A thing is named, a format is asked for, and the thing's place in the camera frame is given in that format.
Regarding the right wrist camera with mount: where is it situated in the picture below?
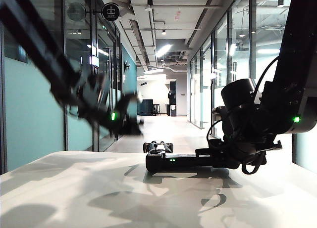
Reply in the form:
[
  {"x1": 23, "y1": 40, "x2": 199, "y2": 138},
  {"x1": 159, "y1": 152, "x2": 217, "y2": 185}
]
[{"x1": 211, "y1": 106, "x2": 231, "y2": 139}]

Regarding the quadruped robot dog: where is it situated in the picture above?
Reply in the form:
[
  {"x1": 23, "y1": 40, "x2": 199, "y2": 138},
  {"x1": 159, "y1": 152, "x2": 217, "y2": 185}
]
[{"x1": 143, "y1": 140, "x2": 174, "y2": 155}]

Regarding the round black hanging sign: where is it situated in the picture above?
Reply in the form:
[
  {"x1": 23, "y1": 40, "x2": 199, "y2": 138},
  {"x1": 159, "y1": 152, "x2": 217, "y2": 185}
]
[{"x1": 93, "y1": 2, "x2": 121, "y2": 22}]

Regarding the black remote control with joysticks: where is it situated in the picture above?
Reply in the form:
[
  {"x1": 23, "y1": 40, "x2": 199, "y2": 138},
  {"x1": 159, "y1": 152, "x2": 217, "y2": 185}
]
[{"x1": 145, "y1": 150, "x2": 240, "y2": 174}]

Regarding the right gripper looped black cable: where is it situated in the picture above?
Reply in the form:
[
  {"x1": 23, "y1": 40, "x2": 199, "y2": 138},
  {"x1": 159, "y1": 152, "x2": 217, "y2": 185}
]
[{"x1": 241, "y1": 151, "x2": 267, "y2": 175}]

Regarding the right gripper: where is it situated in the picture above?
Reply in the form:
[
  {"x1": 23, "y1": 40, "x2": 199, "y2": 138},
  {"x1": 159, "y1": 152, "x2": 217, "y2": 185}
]
[{"x1": 195, "y1": 136, "x2": 283, "y2": 170}]

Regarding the right forearm black cable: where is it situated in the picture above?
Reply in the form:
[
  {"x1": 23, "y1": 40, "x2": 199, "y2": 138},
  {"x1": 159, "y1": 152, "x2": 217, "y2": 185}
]
[{"x1": 253, "y1": 57, "x2": 279, "y2": 95}]

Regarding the dark bar counter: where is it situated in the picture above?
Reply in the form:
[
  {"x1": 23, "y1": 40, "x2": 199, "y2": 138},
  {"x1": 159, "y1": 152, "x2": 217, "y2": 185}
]
[{"x1": 140, "y1": 99, "x2": 154, "y2": 117}]

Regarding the right wrist camera black cable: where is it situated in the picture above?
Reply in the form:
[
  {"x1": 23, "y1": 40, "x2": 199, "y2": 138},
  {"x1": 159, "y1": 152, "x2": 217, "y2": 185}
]
[{"x1": 206, "y1": 119, "x2": 224, "y2": 140}]

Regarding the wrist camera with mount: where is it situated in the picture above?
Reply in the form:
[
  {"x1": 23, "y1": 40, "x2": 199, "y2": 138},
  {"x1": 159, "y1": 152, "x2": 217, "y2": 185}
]
[
  {"x1": 115, "y1": 91, "x2": 144, "y2": 120},
  {"x1": 211, "y1": 106, "x2": 231, "y2": 139}
]

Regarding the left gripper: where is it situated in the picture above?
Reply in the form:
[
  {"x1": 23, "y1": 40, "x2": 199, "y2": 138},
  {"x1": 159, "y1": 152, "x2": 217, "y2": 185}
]
[{"x1": 115, "y1": 113, "x2": 145, "y2": 137}]

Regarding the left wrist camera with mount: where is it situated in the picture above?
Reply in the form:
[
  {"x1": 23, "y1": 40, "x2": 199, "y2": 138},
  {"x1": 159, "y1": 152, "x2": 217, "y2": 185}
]
[{"x1": 115, "y1": 91, "x2": 144, "y2": 120}]

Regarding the long vertical door handle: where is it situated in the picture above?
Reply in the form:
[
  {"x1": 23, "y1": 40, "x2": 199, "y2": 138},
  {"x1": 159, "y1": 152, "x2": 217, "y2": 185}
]
[{"x1": 108, "y1": 47, "x2": 114, "y2": 75}]

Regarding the long linear ceiling light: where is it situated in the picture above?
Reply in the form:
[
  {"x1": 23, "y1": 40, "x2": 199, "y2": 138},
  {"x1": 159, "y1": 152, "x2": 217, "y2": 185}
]
[{"x1": 155, "y1": 44, "x2": 172, "y2": 58}]

